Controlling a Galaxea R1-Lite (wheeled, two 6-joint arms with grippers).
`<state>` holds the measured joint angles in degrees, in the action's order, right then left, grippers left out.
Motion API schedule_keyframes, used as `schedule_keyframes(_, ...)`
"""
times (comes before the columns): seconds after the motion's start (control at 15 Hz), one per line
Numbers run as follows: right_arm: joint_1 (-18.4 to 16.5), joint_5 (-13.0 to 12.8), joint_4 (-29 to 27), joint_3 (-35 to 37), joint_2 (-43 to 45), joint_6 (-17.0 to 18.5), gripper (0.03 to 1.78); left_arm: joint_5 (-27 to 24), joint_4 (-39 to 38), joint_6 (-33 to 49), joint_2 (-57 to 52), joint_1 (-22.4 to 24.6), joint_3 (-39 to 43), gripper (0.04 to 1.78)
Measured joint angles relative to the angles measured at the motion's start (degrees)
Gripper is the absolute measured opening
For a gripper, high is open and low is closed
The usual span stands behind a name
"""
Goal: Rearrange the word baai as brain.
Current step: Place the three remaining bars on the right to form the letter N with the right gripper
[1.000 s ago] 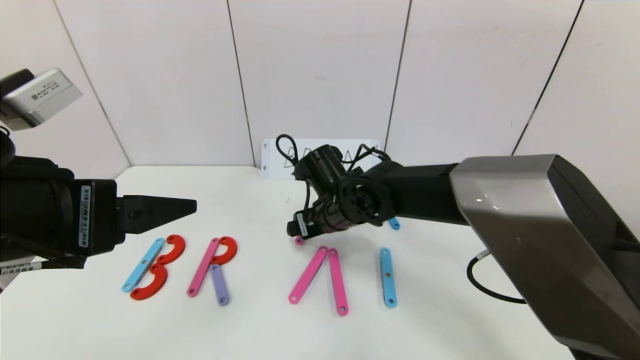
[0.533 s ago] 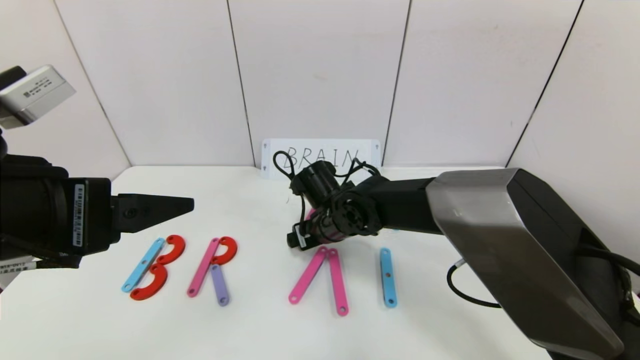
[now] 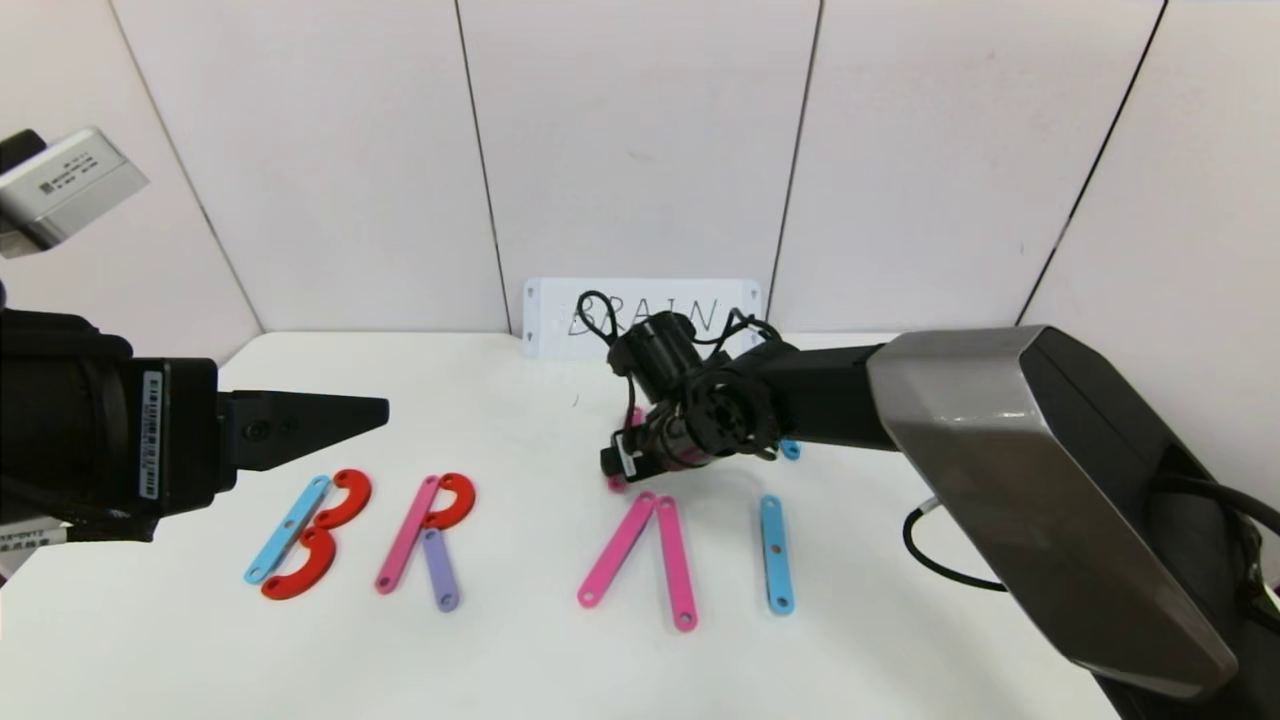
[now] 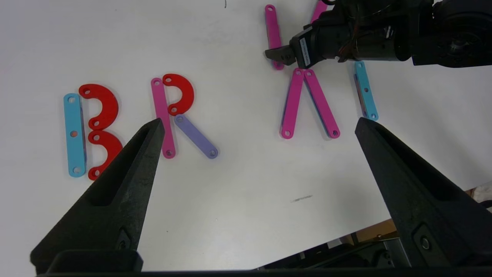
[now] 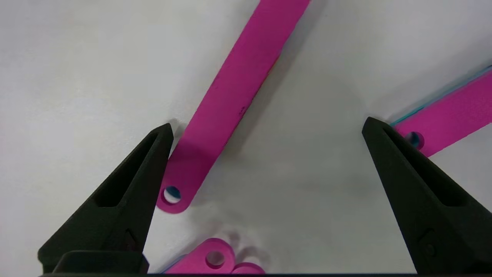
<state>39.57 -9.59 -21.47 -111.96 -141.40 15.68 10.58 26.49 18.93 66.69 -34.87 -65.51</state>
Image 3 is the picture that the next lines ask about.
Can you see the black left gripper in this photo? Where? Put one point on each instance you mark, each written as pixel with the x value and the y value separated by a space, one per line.
pixel 180 432

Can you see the blue bar with three holes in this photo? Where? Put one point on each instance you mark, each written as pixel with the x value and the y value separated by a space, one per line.
pixel 776 570

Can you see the white BRAIN sign card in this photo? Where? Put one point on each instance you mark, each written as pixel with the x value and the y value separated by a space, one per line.
pixel 550 320

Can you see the large red arc piece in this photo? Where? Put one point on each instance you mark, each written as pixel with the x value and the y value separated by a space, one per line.
pixel 318 565

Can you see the small red arc piece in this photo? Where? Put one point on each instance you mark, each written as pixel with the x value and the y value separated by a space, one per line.
pixel 460 495

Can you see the short blue flat bar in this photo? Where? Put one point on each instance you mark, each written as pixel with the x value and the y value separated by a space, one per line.
pixel 791 450

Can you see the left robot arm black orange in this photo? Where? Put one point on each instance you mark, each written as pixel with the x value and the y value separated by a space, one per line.
pixel 50 420

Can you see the pink bar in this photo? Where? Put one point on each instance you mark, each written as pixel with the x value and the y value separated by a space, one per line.
pixel 675 562
pixel 616 484
pixel 405 540
pixel 616 549

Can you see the long blue flat bar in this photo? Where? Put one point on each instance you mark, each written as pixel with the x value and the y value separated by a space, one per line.
pixel 288 529

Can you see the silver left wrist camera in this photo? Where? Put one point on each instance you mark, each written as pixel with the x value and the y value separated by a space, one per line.
pixel 65 190

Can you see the medium red arc piece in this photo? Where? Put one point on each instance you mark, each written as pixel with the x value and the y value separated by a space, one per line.
pixel 358 490

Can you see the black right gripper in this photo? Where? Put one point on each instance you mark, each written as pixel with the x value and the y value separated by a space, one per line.
pixel 624 461

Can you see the short purple bar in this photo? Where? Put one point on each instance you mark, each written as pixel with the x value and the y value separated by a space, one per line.
pixel 440 570

